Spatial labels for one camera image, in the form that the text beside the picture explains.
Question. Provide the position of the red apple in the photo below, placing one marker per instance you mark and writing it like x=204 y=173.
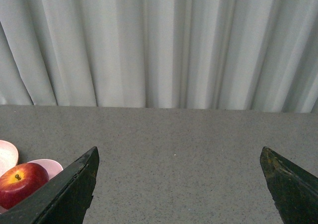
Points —
x=21 y=184

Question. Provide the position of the right gripper black second-arm right finger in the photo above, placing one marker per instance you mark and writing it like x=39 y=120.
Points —
x=293 y=189

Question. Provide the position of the pink round plate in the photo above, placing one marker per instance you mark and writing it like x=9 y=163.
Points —
x=8 y=156

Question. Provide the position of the right gripper black second-arm left finger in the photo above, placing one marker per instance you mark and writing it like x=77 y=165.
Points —
x=64 y=199

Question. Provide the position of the pink bowl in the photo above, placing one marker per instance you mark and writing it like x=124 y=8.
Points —
x=47 y=168

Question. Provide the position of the white curtain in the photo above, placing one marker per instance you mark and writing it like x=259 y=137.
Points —
x=203 y=54

